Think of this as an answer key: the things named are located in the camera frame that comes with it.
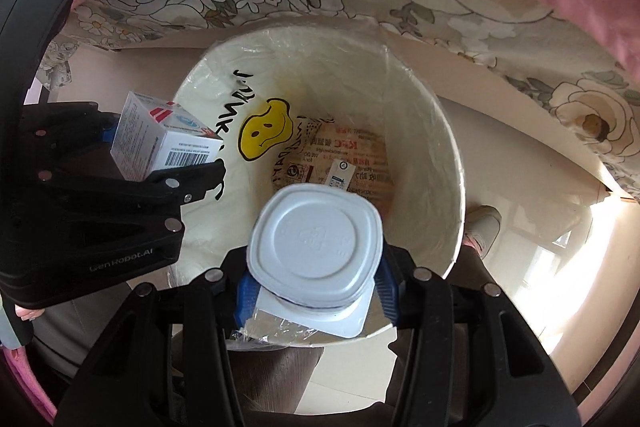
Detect white red medicine box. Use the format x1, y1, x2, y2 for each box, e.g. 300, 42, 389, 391
111, 92, 224, 182

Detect white yogurt cup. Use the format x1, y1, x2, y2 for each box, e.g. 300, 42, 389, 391
246, 183, 384, 339

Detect white trash bin with liner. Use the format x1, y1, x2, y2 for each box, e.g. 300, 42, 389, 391
167, 17, 468, 348

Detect pink quilted cushion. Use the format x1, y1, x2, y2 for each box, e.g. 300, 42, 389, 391
1, 347, 58, 426

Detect white sneaker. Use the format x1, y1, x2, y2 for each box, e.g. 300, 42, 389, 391
462, 206, 502, 259

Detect paper bag in bin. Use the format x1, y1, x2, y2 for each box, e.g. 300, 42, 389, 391
271, 117, 395, 216

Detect floral bed skirt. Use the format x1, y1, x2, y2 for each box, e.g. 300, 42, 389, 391
37, 0, 639, 195

